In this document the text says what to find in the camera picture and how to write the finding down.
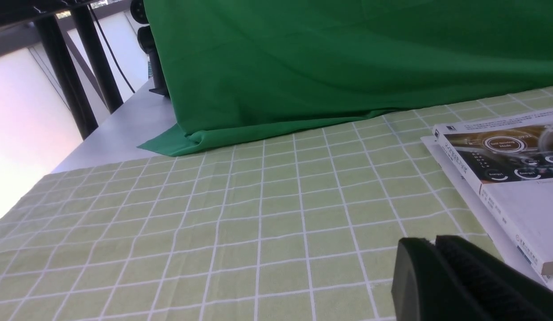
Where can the white book underneath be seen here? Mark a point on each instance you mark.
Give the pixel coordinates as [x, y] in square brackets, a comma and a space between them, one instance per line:
[505, 247]

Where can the green checkered tablecloth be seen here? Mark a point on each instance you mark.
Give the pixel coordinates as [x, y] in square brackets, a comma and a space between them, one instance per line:
[300, 228]

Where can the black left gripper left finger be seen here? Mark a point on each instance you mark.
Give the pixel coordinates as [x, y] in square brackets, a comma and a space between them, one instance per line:
[425, 288]

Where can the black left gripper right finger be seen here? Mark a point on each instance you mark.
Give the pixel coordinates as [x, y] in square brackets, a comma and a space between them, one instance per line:
[507, 295]

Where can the green backdrop cloth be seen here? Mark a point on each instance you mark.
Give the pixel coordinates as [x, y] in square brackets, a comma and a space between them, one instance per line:
[246, 70]

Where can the white book with dark cover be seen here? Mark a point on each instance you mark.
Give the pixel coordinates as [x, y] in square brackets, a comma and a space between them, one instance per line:
[508, 162]

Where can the black camera stand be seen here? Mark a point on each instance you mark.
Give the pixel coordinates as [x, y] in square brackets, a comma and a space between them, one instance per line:
[148, 45]

